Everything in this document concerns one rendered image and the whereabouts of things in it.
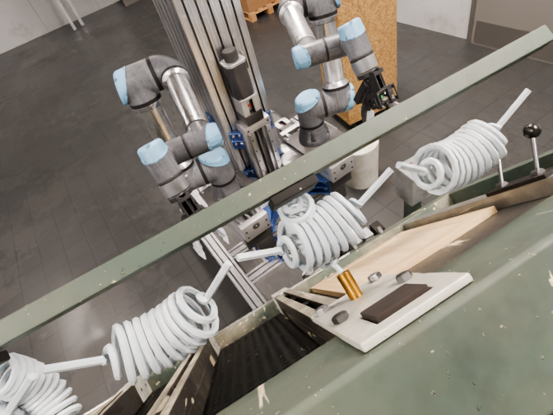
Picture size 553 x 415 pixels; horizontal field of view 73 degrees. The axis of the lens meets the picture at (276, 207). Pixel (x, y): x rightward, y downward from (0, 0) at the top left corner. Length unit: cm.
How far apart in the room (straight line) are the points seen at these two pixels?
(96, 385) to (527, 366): 266
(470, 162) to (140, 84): 114
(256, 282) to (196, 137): 141
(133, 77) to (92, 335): 205
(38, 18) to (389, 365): 1000
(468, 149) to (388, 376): 29
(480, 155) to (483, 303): 22
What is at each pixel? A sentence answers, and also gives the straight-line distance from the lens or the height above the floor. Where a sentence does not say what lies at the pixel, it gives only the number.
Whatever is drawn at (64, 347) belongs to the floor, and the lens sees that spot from 313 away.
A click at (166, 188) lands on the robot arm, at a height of 154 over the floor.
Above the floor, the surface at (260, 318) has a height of 89.
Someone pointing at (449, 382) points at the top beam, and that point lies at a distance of 30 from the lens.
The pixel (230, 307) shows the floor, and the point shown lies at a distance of 261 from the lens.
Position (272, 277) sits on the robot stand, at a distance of 238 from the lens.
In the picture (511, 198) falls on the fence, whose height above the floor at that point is 137.
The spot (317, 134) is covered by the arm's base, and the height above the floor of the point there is 110.
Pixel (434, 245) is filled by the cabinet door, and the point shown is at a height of 134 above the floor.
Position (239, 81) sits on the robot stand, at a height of 146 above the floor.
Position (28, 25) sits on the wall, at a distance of 1012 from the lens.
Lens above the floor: 216
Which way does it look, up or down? 45 degrees down
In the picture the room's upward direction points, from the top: 19 degrees counter-clockwise
